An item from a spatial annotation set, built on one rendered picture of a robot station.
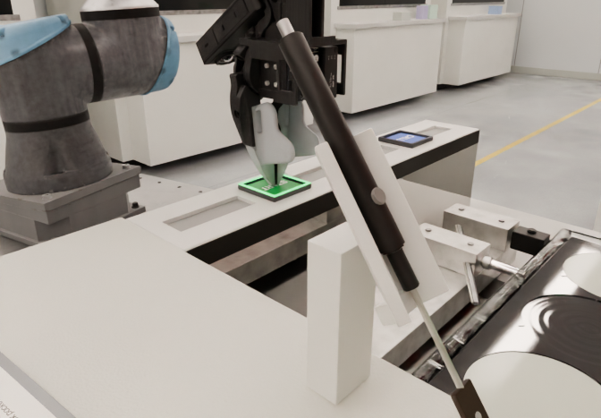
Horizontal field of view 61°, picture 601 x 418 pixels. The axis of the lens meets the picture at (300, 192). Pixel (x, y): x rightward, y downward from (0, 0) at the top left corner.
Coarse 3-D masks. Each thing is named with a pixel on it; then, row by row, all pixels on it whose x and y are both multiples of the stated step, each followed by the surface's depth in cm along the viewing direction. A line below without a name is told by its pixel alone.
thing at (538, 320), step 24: (576, 240) 56; (552, 264) 51; (528, 288) 47; (552, 288) 47; (576, 288) 47; (504, 312) 44; (528, 312) 44; (552, 312) 44; (576, 312) 44; (600, 312) 44; (480, 336) 41; (504, 336) 41; (528, 336) 41; (552, 336) 41; (576, 336) 41; (600, 336) 41; (456, 360) 38; (576, 360) 38; (600, 360) 38; (432, 384) 36; (600, 384) 36
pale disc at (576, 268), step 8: (576, 256) 53; (584, 256) 53; (592, 256) 53; (600, 256) 53; (568, 264) 52; (576, 264) 52; (584, 264) 52; (592, 264) 52; (600, 264) 52; (568, 272) 50; (576, 272) 50; (584, 272) 50; (592, 272) 50; (600, 272) 50; (576, 280) 49; (584, 280) 49; (592, 280) 49; (600, 280) 49; (584, 288) 47; (592, 288) 47; (600, 288) 47; (600, 296) 46
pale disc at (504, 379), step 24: (480, 360) 38; (504, 360) 38; (528, 360) 38; (552, 360) 38; (480, 384) 36; (504, 384) 36; (528, 384) 36; (552, 384) 36; (576, 384) 36; (504, 408) 34; (528, 408) 34; (552, 408) 34; (576, 408) 34; (600, 408) 34
